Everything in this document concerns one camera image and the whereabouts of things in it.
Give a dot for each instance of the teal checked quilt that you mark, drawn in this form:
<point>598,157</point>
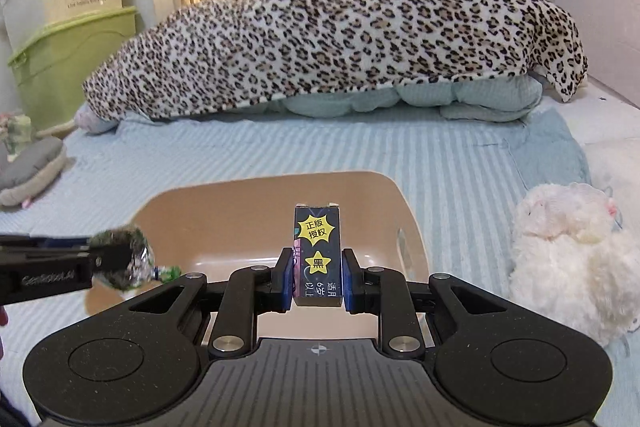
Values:
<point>494,100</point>

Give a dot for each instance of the dark box with yellow stars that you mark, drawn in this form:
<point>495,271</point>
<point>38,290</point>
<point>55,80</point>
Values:
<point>317,256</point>

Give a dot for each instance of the beige plastic storage bin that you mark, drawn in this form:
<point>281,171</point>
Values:
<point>218,228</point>

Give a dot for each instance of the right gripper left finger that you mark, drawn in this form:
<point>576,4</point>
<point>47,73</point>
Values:
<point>138,359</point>

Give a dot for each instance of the grey plush toy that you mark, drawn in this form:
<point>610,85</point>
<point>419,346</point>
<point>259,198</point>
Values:
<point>26,175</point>

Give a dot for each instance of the white fluffy plush toy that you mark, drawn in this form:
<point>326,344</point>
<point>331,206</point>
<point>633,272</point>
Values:
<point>573,263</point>

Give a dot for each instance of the floral pillow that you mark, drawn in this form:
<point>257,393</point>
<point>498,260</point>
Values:
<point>91,123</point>

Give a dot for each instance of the green dried herb sachet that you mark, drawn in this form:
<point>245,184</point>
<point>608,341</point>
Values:
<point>125,260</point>

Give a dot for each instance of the green plastic storage box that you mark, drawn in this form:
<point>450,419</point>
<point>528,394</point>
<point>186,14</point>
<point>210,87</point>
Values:
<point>52,65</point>

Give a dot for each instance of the leopard print blanket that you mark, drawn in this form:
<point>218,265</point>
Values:
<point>217,55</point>

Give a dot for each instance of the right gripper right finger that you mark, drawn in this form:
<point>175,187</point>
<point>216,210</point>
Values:
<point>491,359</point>

